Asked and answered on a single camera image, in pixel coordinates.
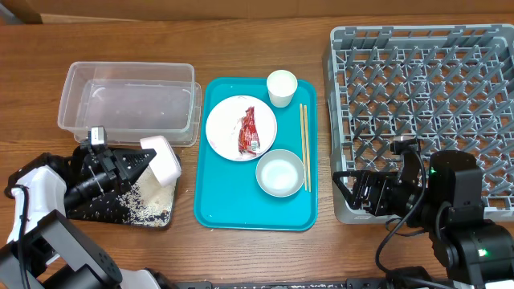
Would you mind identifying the red snack wrapper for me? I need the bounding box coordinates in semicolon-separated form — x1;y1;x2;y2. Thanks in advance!
238;106;260;155

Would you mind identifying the grey dishwasher rack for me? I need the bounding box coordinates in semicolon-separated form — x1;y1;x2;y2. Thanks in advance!
323;24;513;222

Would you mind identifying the pink round plate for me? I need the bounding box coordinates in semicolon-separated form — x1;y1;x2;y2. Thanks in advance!
206;96;278;161

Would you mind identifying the clear plastic waste bin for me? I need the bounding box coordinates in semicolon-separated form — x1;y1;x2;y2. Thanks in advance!
57;61;202;147

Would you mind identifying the white tissue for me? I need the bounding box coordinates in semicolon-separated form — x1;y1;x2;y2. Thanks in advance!
232;116;243;134

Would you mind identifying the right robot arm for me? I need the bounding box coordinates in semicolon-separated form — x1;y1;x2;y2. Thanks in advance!
332;149;513;288

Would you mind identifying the white paper cup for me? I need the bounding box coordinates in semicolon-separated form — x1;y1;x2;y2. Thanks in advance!
267;70;298;108

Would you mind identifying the black tray with rice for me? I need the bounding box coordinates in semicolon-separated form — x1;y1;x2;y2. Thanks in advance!
65;148;177;229

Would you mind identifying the wooden chopstick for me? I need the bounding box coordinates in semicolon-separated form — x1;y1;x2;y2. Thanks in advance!
303;105;312;193
300;103;308;191

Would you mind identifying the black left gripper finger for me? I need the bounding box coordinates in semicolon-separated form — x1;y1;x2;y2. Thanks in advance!
116;172;139;192
114;149;157;179

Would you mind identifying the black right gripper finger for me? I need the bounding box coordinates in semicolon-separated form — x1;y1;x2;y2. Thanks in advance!
332;170;365;193
341;188;366;210

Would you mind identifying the grey round bowl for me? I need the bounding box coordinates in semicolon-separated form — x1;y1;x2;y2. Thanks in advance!
255;149;305;197

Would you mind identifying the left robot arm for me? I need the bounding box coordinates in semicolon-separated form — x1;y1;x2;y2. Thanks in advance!
1;136;181;288

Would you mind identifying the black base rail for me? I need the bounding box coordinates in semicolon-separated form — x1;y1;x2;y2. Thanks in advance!
172;278;382;289

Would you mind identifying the pink small bowl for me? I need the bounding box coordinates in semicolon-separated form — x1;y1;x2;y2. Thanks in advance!
140;136;182;187

